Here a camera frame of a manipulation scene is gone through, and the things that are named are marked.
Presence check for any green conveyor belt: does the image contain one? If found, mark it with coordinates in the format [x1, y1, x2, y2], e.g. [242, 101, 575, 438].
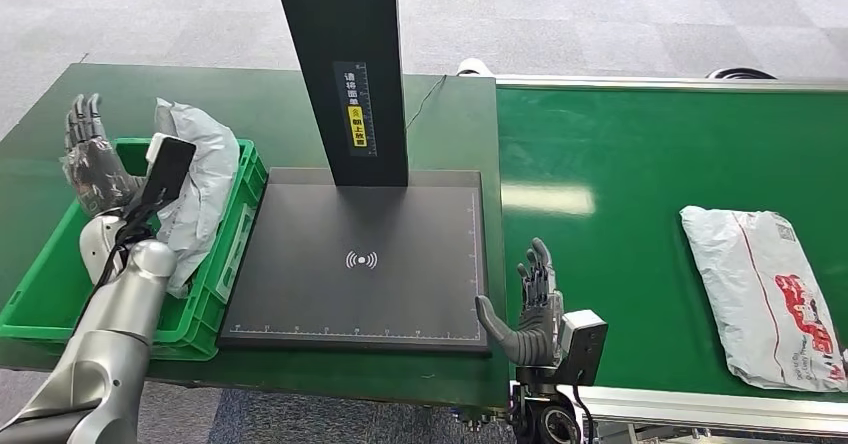
[496, 76, 848, 438]

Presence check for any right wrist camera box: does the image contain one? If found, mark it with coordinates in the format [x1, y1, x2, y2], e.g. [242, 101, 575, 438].
[559, 309, 609, 387]

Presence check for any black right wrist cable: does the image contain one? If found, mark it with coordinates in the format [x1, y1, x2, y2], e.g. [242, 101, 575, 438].
[570, 379, 596, 444]

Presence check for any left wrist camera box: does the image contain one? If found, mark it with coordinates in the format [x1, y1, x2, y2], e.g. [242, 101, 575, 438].
[135, 132, 199, 214]

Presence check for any clear crate label pocket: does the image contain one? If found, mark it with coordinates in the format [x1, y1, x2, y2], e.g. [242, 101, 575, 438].
[217, 203, 258, 304]

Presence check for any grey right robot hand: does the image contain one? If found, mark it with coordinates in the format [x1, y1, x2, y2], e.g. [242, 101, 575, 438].
[474, 237, 566, 368]

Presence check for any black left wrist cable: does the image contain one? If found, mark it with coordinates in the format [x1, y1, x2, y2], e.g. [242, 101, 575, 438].
[89, 189, 168, 300]

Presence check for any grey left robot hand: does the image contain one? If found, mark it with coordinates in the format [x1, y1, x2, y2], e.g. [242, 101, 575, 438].
[60, 93, 144, 219]

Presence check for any green plastic crate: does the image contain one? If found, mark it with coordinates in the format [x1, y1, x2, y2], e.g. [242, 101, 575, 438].
[0, 137, 270, 362]

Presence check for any thin black machine cable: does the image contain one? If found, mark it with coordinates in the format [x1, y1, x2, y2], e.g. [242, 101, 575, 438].
[405, 75, 449, 132]

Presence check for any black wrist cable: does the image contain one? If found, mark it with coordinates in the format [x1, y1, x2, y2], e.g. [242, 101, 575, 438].
[89, 189, 168, 300]
[570, 379, 596, 444]

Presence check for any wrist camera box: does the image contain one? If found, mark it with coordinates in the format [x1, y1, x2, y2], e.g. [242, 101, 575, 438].
[135, 132, 199, 214]
[559, 309, 609, 387]

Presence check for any black inbound scanner machine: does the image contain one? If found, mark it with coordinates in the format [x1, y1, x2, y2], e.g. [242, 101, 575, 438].
[218, 0, 493, 356]

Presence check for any grey poly mailer package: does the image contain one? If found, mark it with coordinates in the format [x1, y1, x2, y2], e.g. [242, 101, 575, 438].
[152, 98, 242, 299]
[679, 205, 848, 395]

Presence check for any white round object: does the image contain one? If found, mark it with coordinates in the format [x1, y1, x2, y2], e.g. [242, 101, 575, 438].
[457, 59, 495, 79]

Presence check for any black cable coil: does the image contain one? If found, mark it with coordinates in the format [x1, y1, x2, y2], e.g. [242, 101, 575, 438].
[705, 67, 776, 83]

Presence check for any ruler label with yellow sticker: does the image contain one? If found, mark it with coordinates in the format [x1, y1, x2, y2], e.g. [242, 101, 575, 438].
[333, 61, 380, 159]

